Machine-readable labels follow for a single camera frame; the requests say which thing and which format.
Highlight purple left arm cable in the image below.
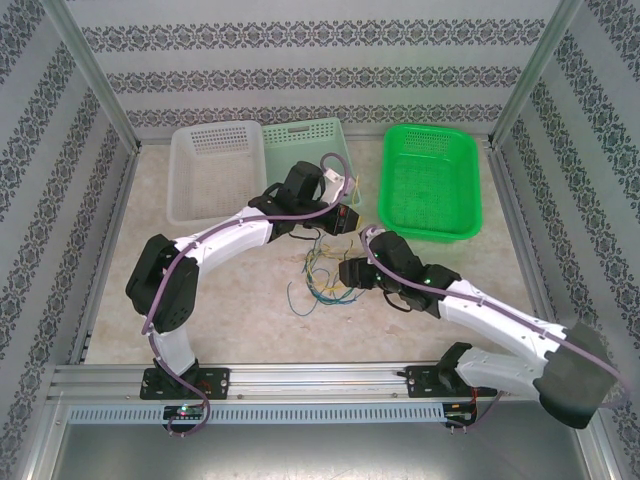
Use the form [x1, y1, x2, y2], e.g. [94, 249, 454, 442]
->
[142, 152, 352, 437]

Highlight grey metal sheet panel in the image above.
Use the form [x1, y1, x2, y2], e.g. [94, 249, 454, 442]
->
[44, 422, 601, 480]

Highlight mint perforated plastic basket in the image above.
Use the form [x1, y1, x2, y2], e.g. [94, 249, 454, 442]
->
[261, 117, 364, 207]

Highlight bright green plastic basket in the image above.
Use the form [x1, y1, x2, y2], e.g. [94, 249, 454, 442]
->
[375, 123, 485, 245]

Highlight aluminium table edge rail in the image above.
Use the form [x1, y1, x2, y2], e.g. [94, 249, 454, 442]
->
[488, 145, 569, 329]
[67, 144, 145, 369]

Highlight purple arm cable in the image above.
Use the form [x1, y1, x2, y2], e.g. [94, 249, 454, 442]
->
[359, 224, 629, 431]
[142, 152, 352, 437]

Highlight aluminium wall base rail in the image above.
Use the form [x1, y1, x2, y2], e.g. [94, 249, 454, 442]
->
[137, 132, 494, 146]

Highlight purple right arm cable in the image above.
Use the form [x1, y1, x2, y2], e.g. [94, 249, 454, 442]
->
[359, 224, 629, 431]

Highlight slotted grey cable duct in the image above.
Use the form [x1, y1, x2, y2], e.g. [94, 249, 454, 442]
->
[64, 403, 447, 426]

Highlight aluminium frame post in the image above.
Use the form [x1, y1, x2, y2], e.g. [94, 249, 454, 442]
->
[488, 0, 585, 149]
[45, 0, 142, 150]

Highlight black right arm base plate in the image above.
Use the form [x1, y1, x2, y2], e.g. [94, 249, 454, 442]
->
[405, 364, 481, 399]

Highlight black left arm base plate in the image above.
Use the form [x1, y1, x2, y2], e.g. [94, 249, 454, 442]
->
[141, 367, 231, 401]

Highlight white perforated plastic basket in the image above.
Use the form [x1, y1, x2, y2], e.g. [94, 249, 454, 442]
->
[167, 121, 269, 225]

